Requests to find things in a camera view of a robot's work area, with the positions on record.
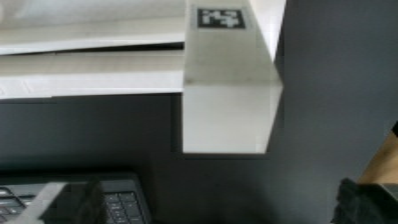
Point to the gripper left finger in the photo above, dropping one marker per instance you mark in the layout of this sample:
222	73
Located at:
48	208

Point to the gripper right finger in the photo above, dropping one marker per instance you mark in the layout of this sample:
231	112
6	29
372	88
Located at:
389	190

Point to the white desk top tray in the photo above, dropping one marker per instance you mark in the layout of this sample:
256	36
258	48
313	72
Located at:
54	25

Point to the white U-shaped fence wall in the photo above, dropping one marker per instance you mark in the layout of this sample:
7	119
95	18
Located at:
84	74

